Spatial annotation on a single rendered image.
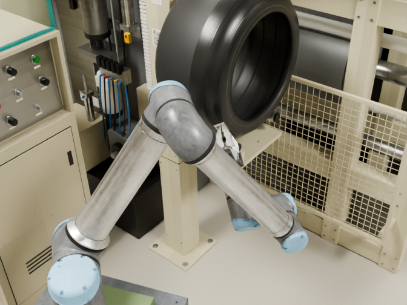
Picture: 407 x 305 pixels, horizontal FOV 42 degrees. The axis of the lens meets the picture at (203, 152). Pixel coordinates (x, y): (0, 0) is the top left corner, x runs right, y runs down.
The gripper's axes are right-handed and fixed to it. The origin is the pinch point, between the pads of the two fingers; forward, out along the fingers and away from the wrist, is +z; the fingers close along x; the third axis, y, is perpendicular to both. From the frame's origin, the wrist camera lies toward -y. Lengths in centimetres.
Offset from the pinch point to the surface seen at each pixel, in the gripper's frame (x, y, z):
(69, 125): -68, 19, 29
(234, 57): 12.9, -15.3, 17.3
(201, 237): -44, 105, -20
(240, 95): 4.9, 36.0, 24.6
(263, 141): 8.9, 39.6, 2.6
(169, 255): -60, 93, -26
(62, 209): -89, 40, -1
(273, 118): 15.9, 34.9, 9.8
